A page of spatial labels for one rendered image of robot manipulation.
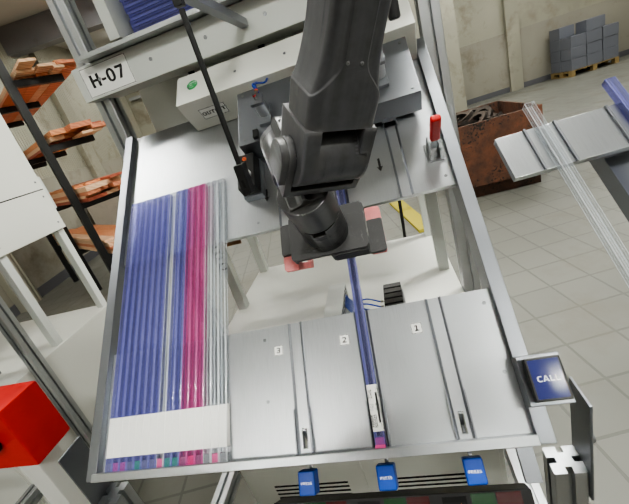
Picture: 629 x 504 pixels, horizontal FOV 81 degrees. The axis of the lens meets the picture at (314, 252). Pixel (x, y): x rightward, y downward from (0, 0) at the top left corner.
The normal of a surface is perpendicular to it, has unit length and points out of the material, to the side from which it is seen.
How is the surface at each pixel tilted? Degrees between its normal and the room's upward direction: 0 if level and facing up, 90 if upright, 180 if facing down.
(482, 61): 90
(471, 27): 90
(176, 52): 90
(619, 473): 0
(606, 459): 0
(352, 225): 44
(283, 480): 90
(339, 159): 100
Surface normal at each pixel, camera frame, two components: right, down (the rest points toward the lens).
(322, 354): -0.29, -0.35
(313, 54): -0.88, 0.12
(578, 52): 0.04, 0.36
